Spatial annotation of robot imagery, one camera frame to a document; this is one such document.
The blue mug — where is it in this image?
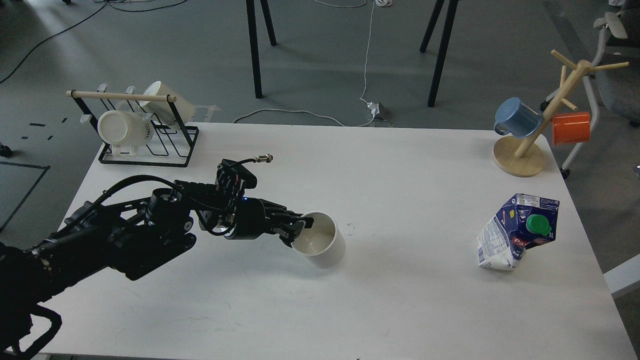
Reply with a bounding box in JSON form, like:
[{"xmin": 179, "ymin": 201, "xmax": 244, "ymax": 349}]
[{"xmin": 493, "ymin": 96, "xmax": 544, "ymax": 139}]

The white mug black handle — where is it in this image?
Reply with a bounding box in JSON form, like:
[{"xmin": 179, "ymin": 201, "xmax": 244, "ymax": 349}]
[{"xmin": 291, "ymin": 211, "xmax": 346, "ymax": 269}]

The white mug on rack front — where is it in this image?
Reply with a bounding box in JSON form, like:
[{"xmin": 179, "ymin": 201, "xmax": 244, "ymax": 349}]
[{"xmin": 97, "ymin": 111, "xmax": 154, "ymax": 157}]

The white cable on floor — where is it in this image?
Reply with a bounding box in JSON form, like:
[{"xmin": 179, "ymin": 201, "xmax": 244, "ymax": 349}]
[{"xmin": 233, "ymin": 0, "xmax": 394, "ymax": 128}]

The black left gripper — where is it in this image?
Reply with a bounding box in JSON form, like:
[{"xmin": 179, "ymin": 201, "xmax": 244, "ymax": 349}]
[{"xmin": 198, "ymin": 159, "xmax": 314, "ymax": 248}]

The white mug on rack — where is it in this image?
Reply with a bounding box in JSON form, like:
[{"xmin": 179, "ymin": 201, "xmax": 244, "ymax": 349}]
[
  {"xmin": 139, "ymin": 80, "xmax": 195, "ymax": 131},
  {"xmin": 97, "ymin": 111, "xmax": 154, "ymax": 157}
]

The black table leg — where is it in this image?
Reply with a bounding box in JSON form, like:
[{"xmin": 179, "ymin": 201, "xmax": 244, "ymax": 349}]
[
  {"xmin": 245, "ymin": 0, "xmax": 278, "ymax": 100},
  {"xmin": 419, "ymin": 0, "xmax": 459, "ymax": 109}
]

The white power plug box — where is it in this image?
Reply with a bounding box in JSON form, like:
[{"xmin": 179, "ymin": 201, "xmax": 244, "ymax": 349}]
[{"xmin": 366, "ymin": 101, "xmax": 391, "ymax": 122}]

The black cable on floor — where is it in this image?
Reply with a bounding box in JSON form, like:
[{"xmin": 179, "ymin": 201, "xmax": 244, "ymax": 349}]
[{"xmin": 0, "ymin": 0, "xmax": 187, "ymax": 84}]

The black wire mug rack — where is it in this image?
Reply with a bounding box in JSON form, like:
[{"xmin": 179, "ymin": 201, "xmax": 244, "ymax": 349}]
[{"xmin": 66, "ymin": 86, "xmax": 200, "ymax": 167}]

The orange mug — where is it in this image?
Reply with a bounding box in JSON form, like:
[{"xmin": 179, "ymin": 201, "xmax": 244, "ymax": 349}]
[{"xmin": 551, "ymin": 112, "xmax": 591, "ymax": 146}]

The white mug on rack rear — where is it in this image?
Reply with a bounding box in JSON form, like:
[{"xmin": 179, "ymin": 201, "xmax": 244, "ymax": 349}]
[{"xmin": 139, "ymin": 80, "xmax": 195, "ymax": 131}]

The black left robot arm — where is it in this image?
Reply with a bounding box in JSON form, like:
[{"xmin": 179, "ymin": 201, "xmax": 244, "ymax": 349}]
[{"xmin": 0, "ymin": 154, "xmax": 314, "ymax": 360}]

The wooden mug tree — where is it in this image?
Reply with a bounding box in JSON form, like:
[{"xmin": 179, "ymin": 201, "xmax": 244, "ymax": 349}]
[{"xmin": 493, "ymin": 49, "xmax": 630, "ymax": 178}]

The black table leg right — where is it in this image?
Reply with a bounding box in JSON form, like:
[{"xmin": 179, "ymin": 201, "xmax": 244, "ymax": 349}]
[{"xmin": 419, "ymin": 0, "xmax": 459, "ymax": 109}]

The blue milk carton green cap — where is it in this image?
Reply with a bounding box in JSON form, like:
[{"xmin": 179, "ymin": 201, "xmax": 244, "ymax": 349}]
[{"xmin": 476, "ymin": 193, "xmax": 560, "ymax": 271}]

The black table leg left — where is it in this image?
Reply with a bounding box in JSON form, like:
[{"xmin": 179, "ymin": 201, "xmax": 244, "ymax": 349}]
[{"xmin": 245, "ymin": 0, "xmax": 278, "ymax": 100}]

